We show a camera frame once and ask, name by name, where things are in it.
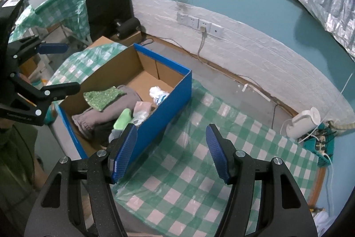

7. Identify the grey sock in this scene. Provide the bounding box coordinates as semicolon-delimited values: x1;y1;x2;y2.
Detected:
71;85;142;140

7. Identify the white electric kettle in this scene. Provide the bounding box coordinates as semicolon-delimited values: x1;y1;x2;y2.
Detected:
286;107;321;139

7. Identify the white rack frame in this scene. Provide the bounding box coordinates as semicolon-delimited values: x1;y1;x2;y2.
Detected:
29;23;92;49

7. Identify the person's olive clothing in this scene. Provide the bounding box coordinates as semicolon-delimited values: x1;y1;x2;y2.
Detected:
0;118;45;215

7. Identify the cardboard box with blue rim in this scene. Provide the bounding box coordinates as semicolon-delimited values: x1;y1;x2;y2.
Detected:
58;43;193;158

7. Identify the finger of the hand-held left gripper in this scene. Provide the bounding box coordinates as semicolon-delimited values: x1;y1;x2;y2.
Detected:
11;77;81;107
8;35;69;65

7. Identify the green sequin cloth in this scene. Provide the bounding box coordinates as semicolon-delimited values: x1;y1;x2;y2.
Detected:
83;87;125;111

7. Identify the light green cloth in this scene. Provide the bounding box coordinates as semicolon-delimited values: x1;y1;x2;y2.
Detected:
113;108;131;130

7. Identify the grey power cable with plug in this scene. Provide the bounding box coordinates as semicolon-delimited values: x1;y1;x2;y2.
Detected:
197;26;207;61

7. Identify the white and blue sock bundle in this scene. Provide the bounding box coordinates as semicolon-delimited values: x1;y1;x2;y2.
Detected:
149;86;170;106

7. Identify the orange and green bag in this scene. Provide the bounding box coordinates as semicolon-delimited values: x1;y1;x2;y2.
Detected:
44;104;57;125

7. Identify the crumpled green checkered plastic sheet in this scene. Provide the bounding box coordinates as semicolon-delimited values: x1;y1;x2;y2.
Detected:
10;0;89;42

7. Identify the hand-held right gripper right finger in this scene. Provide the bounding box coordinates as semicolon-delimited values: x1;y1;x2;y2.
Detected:
206;123;318;237

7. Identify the white and beige sock bundle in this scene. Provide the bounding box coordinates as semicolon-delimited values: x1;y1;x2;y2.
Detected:
132;101;152;126

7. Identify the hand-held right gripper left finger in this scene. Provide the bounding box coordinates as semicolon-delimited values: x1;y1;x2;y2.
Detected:
24;123;138;237

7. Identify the brown cardboard box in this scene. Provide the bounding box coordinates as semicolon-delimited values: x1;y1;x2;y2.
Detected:
89;32;143;47

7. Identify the green checkered tablecloth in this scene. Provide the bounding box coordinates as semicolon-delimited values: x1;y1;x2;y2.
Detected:
112;79;319;237

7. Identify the white power strip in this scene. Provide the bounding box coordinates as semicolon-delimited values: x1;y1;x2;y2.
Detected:
315;120;333;154

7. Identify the black cylindrical device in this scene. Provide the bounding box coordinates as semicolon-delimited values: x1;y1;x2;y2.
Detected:
115;18;140;38

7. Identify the grey-blue sock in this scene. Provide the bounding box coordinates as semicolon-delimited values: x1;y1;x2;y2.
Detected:
108;130;122;143

